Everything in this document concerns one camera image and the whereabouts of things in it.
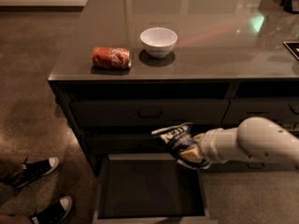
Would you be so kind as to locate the upper black sneaker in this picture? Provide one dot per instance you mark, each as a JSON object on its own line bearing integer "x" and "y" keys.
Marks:
{"x": 33, "y": 171}

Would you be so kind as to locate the open bottom left drawer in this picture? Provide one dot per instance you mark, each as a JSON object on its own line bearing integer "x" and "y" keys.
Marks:
{"x": 149, "y": 189}

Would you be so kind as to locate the top left drawer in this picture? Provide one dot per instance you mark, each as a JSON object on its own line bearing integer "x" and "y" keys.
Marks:
{"x": 148, "y": 112}

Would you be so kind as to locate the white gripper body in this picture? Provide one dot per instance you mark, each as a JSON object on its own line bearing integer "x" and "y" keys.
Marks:
{"x": 207, "y": 147}

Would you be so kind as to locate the brown trouser leg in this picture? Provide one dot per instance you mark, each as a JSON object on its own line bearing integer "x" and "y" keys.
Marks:
{"x": 14, "y": 220}
{"x": 10, "y": 171}

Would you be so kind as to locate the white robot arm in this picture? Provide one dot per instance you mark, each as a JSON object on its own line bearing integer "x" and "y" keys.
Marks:
{"x": 254, "y": 140}

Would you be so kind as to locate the middle left drawer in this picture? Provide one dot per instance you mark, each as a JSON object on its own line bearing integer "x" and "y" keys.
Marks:
{"x": 103, "y": 144}

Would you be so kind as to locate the black sneaker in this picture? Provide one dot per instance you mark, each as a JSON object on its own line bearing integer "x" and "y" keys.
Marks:
{"x": 33, "y": 171}
{"x": 55, "y": 213}

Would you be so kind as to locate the blue chip bag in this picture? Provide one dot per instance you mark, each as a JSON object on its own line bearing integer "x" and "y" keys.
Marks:
{"x": 177, "y": 138}

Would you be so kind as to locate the top right drawer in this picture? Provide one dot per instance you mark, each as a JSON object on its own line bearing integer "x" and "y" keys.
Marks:
{"x": 280, "y": 110}

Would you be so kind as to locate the dark framed object on counter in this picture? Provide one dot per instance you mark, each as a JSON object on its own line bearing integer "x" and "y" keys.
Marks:
{"x": 293, "y": 48}

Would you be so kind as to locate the white bowl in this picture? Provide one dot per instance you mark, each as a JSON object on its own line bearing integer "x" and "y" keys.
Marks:
{"x": 158, "y": 42}

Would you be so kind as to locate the lower brown trouser leg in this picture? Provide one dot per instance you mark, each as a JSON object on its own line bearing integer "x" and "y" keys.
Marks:
{"x": 14, "y": 220}

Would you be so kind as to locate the dark cabinet counter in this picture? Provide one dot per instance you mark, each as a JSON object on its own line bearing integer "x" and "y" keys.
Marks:
{"x": 226, "y": 50}

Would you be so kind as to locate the bottom right drawer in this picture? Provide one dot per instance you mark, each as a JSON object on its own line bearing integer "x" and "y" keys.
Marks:
{"x": 239, "y": 166}

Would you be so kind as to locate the red soda can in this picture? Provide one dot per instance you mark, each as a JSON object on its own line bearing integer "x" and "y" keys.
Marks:
{"x": 111, "y": 58}

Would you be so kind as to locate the upper brown trouser leg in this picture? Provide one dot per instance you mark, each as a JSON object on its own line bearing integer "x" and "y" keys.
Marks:
{"x": 10, "y": 171}

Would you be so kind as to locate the lower black sneaker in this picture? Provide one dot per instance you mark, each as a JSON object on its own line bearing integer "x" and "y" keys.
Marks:
{"x": 55, "y": 213}

